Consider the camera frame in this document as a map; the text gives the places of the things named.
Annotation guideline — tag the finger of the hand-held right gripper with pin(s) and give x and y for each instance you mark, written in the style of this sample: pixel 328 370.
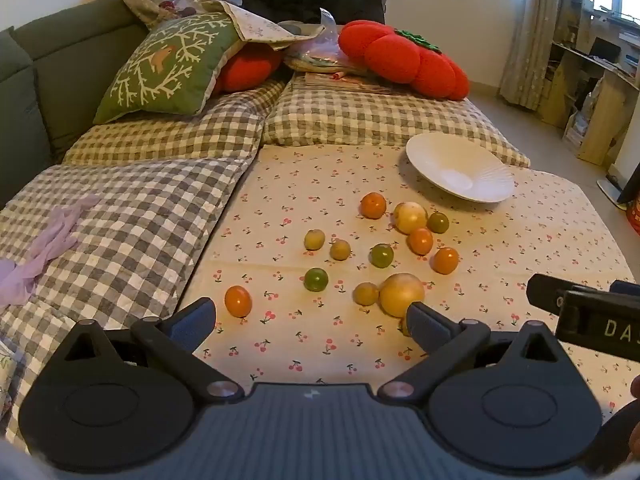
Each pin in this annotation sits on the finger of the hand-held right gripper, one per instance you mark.
pixel 547 291
pixel 625 286

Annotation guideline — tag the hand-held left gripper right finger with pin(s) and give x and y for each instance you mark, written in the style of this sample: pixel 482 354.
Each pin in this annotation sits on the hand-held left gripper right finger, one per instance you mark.
pixel 425 322

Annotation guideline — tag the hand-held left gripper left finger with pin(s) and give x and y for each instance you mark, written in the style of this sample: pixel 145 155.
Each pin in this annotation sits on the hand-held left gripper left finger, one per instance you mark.
pixel 192 319

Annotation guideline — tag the orange tangerine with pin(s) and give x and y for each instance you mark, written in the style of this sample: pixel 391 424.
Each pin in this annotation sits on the orange tangerine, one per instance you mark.
pixel 420 241
pixel 404 328
pixel 238 301
pixel 445 260
pixel 373 205

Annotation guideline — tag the large yellow citrus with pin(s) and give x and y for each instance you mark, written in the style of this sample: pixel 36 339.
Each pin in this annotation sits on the large yellow citrus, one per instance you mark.
pixel 397 292
pixel 410 216

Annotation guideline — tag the small yellow plum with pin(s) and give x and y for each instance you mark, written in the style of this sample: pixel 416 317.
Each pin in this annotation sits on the small yellow plum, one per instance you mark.
pixel 340 249
pixel 366 293
pixel 315 239

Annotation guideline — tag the green tangerine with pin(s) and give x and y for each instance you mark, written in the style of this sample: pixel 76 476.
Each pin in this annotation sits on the green tangerine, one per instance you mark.
pixel 381 255
pixel 439 222
pixel 316 279

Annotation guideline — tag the white ribbed plate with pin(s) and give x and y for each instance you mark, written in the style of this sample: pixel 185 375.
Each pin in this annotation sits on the white ribbed plate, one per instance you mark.
pixel 457 170

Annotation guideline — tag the person's right hand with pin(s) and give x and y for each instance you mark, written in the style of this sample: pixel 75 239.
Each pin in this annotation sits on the person's right hand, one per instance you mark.
pixel 636 437

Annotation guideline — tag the cherry print cloth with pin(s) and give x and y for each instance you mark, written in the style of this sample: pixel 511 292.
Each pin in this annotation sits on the cherry print cloth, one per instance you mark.
pixel 300 200

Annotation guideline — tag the purple cloth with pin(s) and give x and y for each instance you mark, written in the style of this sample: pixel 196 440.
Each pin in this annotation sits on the purple cloth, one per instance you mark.
pixel 45 250

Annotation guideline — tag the yellow checked cushion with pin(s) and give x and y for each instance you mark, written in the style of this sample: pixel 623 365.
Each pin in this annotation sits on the yellow checked cushion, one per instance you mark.
pixel 175 130

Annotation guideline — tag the wooden desk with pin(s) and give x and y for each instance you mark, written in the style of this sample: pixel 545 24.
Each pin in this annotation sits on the wooden desk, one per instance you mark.
pixel 595 90

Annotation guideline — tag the green embroidered pillow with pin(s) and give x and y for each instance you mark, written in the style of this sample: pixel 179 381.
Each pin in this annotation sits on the green embroidered pillow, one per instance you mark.
pixel 160 67

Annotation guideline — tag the stack of magazines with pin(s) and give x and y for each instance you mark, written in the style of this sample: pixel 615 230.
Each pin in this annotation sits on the stack of magazines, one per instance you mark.
pixel 340 82

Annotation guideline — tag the floral curtain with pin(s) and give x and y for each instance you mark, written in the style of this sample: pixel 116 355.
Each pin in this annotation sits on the floral curtain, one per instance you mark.
pixel 532 35

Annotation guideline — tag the small red tomato cushion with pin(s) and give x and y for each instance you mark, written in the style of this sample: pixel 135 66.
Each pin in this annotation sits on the small red tomato cushion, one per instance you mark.
pixel 245 67

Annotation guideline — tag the large red tomato cushion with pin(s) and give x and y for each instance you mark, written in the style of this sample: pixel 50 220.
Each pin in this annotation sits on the large red tomato cushion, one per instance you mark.
pixel 400 57

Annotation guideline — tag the green sofa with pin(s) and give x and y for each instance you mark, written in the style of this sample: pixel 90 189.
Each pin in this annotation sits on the green sofa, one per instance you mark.
pixel 60 75

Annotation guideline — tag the clear plastic bag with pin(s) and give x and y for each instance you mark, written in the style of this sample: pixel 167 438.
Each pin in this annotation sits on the clear plastic bag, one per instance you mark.
pixel 320 47

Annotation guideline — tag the floral cloth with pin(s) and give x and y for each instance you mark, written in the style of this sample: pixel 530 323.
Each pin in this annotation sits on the floral cloth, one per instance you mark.
pixel 260 25

